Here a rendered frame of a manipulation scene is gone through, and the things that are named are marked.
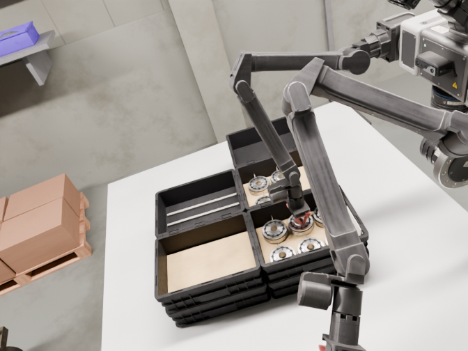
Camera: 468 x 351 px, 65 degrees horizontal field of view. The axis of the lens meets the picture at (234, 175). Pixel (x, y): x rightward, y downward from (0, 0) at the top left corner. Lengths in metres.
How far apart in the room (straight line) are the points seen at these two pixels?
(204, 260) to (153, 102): 2.09
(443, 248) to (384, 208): 0.29
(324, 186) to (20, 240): 2.57
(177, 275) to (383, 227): 0.89
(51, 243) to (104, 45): 1.57
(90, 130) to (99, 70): 0.56
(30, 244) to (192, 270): 1.76
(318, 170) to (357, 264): 0.21
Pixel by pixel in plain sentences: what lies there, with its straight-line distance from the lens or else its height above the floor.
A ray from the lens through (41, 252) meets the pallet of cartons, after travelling 3.14.
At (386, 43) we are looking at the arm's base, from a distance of 1.33.
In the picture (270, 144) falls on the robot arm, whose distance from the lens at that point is 1.28.
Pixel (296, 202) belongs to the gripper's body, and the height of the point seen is 1.00.
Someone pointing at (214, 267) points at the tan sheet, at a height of 0.83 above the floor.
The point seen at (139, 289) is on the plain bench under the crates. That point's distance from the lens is 1.78.
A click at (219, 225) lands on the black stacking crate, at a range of 1.55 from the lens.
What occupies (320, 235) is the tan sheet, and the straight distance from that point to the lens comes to 1.52.
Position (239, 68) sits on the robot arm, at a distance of 1.17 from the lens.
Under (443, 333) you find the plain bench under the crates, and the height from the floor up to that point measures 0.70.
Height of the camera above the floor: 2.01
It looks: 39 degrees down
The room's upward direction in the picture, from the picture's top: 19 degrees counter-clockwise
